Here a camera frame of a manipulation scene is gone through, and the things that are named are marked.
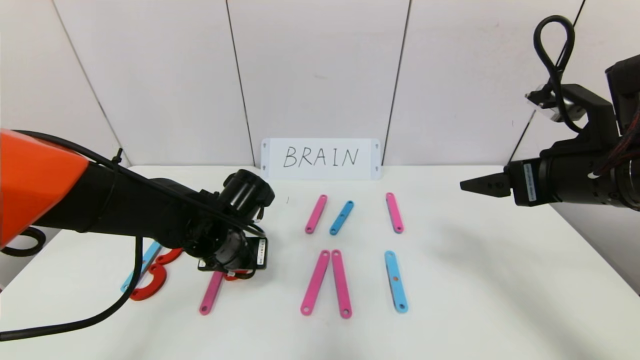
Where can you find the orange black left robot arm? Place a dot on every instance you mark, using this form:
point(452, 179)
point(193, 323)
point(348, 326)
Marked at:
point(100, 200)

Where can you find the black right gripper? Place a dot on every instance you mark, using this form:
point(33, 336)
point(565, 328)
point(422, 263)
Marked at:
point(526, 183)

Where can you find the pink plastic bar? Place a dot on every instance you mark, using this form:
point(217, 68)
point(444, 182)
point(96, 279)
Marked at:
point(316, 214)
point(316, 282)
point(341, 285)
point(394, 212)
point(210, 295)

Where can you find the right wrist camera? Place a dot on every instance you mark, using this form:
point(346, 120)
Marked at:
point(565, 102)

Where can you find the blue plastic bar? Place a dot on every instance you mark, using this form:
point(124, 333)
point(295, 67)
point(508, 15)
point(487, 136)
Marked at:
point(342, 217)
point(150, 257)

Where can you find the small red curved piece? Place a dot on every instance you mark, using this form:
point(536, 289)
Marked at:
point(235, 276)

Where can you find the white sign reading BRAIN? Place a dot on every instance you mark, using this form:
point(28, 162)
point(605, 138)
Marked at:
point(320, 159)

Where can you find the red curved plastic piece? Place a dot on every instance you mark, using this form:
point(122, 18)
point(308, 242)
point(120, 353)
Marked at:
point(156, 286)
point(167, 257)

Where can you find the blue bar with orange dot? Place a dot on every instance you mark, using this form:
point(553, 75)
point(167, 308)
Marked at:
point(396, 287)

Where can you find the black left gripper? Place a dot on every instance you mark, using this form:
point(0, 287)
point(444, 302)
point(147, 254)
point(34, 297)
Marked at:
point(259, 255)

